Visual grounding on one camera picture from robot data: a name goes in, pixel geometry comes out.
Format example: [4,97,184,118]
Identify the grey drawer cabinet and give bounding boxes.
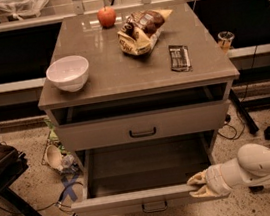
[25,0,257,212]

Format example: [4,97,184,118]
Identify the black table leg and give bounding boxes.
[229,90,259,135]

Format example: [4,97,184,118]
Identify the grey drawer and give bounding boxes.
[72,133,214,216]
[55,87,229,151]

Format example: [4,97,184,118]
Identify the clear plastic cup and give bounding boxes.
[217,31,235,53]

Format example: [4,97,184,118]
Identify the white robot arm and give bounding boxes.
[187,143,270,198]

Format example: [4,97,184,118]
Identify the black floor cable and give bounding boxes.
[32,179,92,216]

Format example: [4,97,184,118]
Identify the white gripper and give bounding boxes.
[184,161,240,203]

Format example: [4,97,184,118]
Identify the clear plastic bag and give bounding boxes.
[0,0,50,20]

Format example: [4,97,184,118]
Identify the brown chip bag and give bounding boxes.
[118,9,172,56]

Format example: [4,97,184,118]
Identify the white bowl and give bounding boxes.
[46,55,89,92]

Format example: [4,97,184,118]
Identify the black snack bar wrapper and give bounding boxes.
[168,45,192,72]

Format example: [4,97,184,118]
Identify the red apple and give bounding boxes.
[97,6,116,29]

